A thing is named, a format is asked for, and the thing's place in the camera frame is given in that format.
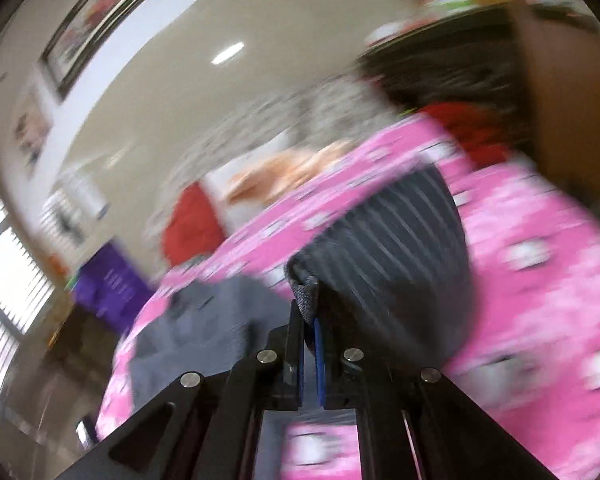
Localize red cloth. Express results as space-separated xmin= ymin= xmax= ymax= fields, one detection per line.
xmin=420 ymin=100 xmax=513 ymax=166

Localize window blinds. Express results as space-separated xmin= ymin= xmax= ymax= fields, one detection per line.
xmin=0 ymin=170 xmax=56 ymax=401

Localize dark wooden cabinet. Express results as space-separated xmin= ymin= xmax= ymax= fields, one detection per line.
xmin=355 ymin=2 xmax=531 ymax=126

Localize white and orange pillow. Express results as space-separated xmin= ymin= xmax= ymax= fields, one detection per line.
xmin=227 ymin=140 xmax=356 ymax=206

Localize grey striped sweater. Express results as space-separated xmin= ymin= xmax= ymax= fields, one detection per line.
xmin=125 ymin=165 xmax=476 ymax=411

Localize white wall calendar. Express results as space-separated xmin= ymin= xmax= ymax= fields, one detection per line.
xmin=40 ymin=170 xmax=108 ymax=256

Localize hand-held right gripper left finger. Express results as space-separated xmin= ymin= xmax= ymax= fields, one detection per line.
xmin=55 ymin=300 xmax=305 ymax=480

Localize red pillow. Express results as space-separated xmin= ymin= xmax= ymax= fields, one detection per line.
xmin=161 ymin=182 xmax=226 ymax=267

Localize patterned white sofa cover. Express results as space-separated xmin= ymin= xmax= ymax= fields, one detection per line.
xmin=145 ymin=72 xmax=401 ymax=241

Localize framed wall picture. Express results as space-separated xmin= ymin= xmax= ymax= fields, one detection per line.
xmin=40 ymin=0 xmax=188 ymax=103

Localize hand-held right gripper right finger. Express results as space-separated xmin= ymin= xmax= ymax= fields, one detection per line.
xmin=314 ymin=310 xmax=556 ymax=480

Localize dark wooden side table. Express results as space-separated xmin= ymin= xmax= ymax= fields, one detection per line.
xmin=0 ymin=300 xmax=131 ymax=461

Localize purple bag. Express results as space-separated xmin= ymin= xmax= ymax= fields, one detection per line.
xmin=72 ymin=240 xmax=153 ymax=333

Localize wall poster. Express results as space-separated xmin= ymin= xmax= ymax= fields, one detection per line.
xmin=12 ymin=85 xmax=53 ymax=171

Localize pink penguin blanket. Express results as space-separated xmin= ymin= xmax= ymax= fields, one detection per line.
xmin=95 ymin=110 xmax=600 ymax=480

